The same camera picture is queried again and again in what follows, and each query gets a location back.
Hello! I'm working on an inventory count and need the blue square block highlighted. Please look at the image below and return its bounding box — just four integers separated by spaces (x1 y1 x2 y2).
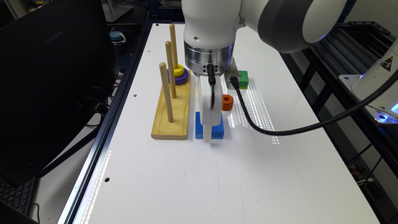
195 111 224 139

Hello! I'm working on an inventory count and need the front wooden peg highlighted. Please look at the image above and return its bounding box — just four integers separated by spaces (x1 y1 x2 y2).
159 62 174 123

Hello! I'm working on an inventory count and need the rear wooden peg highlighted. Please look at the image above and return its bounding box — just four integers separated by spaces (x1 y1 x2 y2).
169 24 178 69

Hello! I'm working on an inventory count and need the green square block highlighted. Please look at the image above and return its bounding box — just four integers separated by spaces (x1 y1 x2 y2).
238 70 249 89

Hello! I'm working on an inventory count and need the black aluminium frame rack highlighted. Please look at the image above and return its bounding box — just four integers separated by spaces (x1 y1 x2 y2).
282 21 397 173

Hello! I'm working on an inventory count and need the yellow ring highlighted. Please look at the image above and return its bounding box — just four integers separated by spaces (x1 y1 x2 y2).
172 63 185 78

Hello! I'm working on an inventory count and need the thick black cable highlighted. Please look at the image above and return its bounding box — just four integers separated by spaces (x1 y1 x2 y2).
229 67 398 137

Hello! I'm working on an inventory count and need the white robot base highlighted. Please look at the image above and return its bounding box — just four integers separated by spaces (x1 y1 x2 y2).
339 42 397 125

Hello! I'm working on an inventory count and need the water bottle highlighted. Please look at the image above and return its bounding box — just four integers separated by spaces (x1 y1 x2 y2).
109 31 131 72

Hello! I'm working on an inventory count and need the purple ring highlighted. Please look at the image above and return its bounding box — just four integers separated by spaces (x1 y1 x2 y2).
167 67 190 86

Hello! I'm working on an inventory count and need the wooden peg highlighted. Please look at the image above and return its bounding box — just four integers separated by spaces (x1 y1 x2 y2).
159 62 174 123
165 41 177 99
169 24 178 69

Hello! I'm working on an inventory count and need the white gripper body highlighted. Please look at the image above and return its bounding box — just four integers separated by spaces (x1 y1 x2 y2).
198 75 222 126

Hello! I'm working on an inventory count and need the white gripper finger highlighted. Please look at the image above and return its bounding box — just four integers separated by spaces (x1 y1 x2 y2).
203 126 212 143

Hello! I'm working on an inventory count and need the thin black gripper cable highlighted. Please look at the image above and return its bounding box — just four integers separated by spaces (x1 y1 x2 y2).
206 64 217 110

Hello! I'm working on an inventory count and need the orange octagonal block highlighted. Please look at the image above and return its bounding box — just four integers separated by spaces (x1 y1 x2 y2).
221 95 234 111

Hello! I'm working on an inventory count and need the middle wooden peg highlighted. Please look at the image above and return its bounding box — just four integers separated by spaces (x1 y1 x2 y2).
165 41 177 99

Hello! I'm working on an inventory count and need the black Samsung monitor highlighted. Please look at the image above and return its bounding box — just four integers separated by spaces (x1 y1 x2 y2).
1 0 116 187

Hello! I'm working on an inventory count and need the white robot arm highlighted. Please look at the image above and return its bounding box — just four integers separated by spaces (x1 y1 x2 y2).
182 0 346 142

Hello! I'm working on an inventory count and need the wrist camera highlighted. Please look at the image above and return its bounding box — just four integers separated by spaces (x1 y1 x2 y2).
224 58 240 82

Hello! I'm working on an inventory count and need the black keyboard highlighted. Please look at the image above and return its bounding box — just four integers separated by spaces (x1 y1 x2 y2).
1 177 37 216

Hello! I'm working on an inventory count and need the wooden peg base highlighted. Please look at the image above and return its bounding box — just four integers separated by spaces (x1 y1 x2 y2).
150 69 192 141

